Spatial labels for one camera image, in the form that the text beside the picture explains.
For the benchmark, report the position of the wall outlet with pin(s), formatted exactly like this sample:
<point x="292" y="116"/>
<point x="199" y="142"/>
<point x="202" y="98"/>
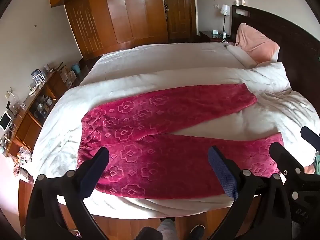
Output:
<point x="8" y="94"/>

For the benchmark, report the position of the glass electric kettle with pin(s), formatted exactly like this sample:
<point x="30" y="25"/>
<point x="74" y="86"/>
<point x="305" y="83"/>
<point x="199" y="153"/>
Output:
<point x="37" y="78"/>

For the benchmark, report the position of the dark wooden nightstand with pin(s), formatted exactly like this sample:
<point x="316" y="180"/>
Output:
<point x="206" y="36"/>

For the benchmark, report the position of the white tablet screen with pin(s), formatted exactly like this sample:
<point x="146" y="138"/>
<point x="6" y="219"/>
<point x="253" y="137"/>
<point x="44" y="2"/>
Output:
<point x="5" y="122"/>

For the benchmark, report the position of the white shade table lamp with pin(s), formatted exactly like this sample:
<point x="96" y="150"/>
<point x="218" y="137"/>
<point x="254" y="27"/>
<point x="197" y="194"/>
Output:
<point x="225" y="9"/>

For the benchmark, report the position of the person's dark shoe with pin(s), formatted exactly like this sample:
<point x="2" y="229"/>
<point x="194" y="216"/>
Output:
<point x="198" y="232"/>
<point x="147" y="233"/>

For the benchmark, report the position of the pink pillow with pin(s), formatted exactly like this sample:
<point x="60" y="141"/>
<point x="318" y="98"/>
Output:
<point x="255" y="45"/>

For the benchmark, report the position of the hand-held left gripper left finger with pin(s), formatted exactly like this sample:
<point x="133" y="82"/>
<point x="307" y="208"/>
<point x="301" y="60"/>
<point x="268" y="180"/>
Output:
<point x="93" y="172"/>

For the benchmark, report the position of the wooden sideboard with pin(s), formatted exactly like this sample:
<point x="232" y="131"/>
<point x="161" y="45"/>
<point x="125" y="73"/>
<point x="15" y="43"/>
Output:
<point x="25" y="130"/>

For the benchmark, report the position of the dark wooden headboard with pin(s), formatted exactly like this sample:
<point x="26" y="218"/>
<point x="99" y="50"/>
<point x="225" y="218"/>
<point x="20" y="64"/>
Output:
<point x="295" y="35"/>

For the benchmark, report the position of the white pillow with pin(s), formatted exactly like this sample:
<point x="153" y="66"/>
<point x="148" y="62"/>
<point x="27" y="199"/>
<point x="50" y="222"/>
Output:
<point x="241" y="56"/>

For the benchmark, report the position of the person's grey trouser leg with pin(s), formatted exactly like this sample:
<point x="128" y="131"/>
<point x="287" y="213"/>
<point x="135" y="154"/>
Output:
<point x="167" y="230"/>

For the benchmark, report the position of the wooden door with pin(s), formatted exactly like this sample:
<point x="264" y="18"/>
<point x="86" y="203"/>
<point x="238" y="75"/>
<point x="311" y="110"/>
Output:
<point x="178" y="10"/>

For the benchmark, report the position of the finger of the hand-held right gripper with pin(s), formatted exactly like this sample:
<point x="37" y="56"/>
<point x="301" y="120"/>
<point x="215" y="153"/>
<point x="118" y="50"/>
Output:
<point x="310" y="133"/>
<point x="285" y="156"/>

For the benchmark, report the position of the red fleece pants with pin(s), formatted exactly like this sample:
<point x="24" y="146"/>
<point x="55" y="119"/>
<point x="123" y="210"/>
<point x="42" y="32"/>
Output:
<point x="162" y="110"/>

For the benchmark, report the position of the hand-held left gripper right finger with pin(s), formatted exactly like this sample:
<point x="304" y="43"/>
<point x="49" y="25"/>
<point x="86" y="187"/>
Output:
<point x="225" y="175"/>

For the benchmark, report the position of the clear plastic bag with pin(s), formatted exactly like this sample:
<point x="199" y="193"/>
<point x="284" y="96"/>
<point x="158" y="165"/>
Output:
<point x="25" y="156"/>

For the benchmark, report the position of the wooden wardrobe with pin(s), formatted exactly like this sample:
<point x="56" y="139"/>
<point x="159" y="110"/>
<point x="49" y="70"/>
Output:
<point x="112" y="12"/>

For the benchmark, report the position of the bed with white sheet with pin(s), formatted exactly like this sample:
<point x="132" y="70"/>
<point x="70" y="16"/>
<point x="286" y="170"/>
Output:
<point x="162" y="55"/>

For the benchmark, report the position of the blue waste bin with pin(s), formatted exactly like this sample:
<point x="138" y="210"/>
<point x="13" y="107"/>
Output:
<point x="75" y="68"/>

